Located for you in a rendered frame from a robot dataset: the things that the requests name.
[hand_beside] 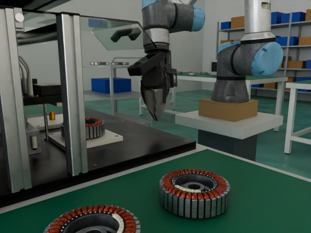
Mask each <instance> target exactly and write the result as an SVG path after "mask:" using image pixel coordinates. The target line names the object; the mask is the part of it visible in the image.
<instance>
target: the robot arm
mask: <svg viewBox="0 0 311 233"><path fill-rule="evenodd" d="M196 1H197V0H170V1H168V0H142V15H143V28H144V30H145V31H146V32H147V34H148V35H149V37H150V38H151V39H152V41H153V42H154V44H155V45H156V46H157V48H154V49H144V52H145V53H146V54H147V55H146V56H145V57H143V58H142V59H140V60H138V61H137V62H135V63H134V64H132V65H131V66H129V67H128V68H127V70H128V73H129V75H130V76H141V75H142V80H141V81H140V82H141V88H140V90H141V95H142V98H143V101H144V103H145V104H146V107H147V109H148V111H149V113H150V114H151V116H152V117H153V119H154V120H155V121H159V120H160V119H161V117H162V115H163V113H164V110H166V109H168V108H169V107H170V105H171V103H170V100H169V99H168V98H167V95H168V93H169V90H170V88H173V87H174V86H175V87H177V69H173V68H172V64H171V51H170V50H169V45H170V43H169V34H170V33H176V32H181V31H189V32H192V31H194V32H198V31H200V30H201V29H202V27H203V26H204V23H205V12H204V10H203V8H201V7H198V6H194V4H195V3H196ZM244 19H245V35H244V36H243V38H242V39H241V40H240V41H233V42H227V43H223V44H221V45H219V47H218V53H217V57H218V59H217V79H216V84H215V86H214V89H213V93H212V94H211V100H213V101H218V102H227V103H242V102H248V101H249V95H248V90H247V86H246V76H255V77H268V76H271V75H273V74H274V73H275V72H276V71H277V70H278V69H279V68H280V66H281V64H282V60H283V49H282V48H281V46H280V45H279V44H278V43H276V36H275V35H274V34H273V33H272V32H271V0H244ZM174 74H175V79H176V83H174ZM151 89H152V90H151ZM155 89H158V90H157V91H156V92H155V91H154V90H155Z"/></svg>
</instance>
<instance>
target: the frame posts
mask: <svg viewBox="0 0 311 233"><path fill-rule="evenodd" d="M79 15H80V14H79V13H73V12H59V13H57V14H56V28H57V41H58V54H59V67H60V80H61V93H62V111H63V124H64V137H65V149H66V162H67V172H68V173H71V175H72V176H76V175H79V173H80V172H82V173H86V172H88V164H87V140H86V123H85V106H84V90H83V73H82V56H81V31H80V16H79ZM0 123H1V131H2V139H3V147H4V154H5V162H6V172H7V180H8V187H9V188H10V189H11V192H12V193H15V192H19V191H20V189H22V188H24V189H25V190H26V189H30V188H32V183H31V171H30V161H29V152H28V143H27V134H26V124H25V112H24V103H23V94H22V85H21V75H20V66H19V54H18V44H17V35H16V26H15V17H14V6H7V5H0Z"/></svg>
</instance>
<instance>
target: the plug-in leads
mask: <svg viewBox="0 0 311 233"><path fill-rule="evenodd" d="M19 58H20V59H21V60H22V61H23V62H24V63H25V64H24V63H23V62H22V61H21V60H20V59H19V61H20V62H21V63H22V64H23V66H24V67H25V69H26V72H27V79H26V77H25V73H24V71H23V68H22V66H21V64H19V66H20V68H21V71H22V86H23V95H27V97H34V95H33V86H32V77H31V72H30V69H29V66H28V64H27V63H26V61H25V60H24V59H23V58H22V57H21V56H19Z"/></svg>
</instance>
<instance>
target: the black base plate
mask: <svg viewBox="0 0 311 233"><path fill-rule="evenodd" d="M85 117H87V118H88V117H89V118H99V119H101V120H103V121H105V129H106V130H109V131H111V132H113V133H116V134H118V135H121V136H123V141H118V142H114V143H109V144H105V145H101V146H96V147H91V148H87V164H88V172H86V173H82V172H80V173H79V175H76V176H72V175H71V173H68V172H67V162H66V152H65V151H64V150H62V149H61V148H60V147H58V146H57V145H55V144H54V143H52V142H51V141H49V140H47V141H46V140H44V138H45V137H46V135H45V130H40V131H39V133H40V143H41V153H37V154H32V155H29V161H30V171H31V183H32V188H30V189H26V190H25V189H24V188H22V189H20V191H19V192H15V193H12V192H11V189H10V188H9V187H8V180H7V172H6V162H5V154H4V147H3V139H2V133H1V134H0V208H2V207H6V206H9V205H12V204H16V203H19V202H22V201H26V200H29V199H32V198H35V197H38V196H42V195H46V194H49V193H52V192H55V191H58V190H62V189H65V188H68V187H72V186H75V185H78V184H82V183H85V182H88V181H92V180H95V179H98V178H102V177H105V176H108V175H112V174H115V173H118V172H122V171H125V170H128V169H131V168H134V167H138V166H142V165H145V164H148V163H151V162H154V161H158V160H161V159H164V158H168V157H171V156H174V155H178V154H180V153H184V152H188V151H191V150H194V149H196V141H194V140H190V139H188V138H184V137H181V136H178V135H174V134H171V133H168V132H165V131H161V130H158V129H155V128H152V127H148V126H145V125H142V124H139V123H135V122H132V121H129V120H125V119H122V118H119V117H116V116H112V115H109V114H106V113H103V112H100V111H96V110H93V109H90V108H85Z"/></svg>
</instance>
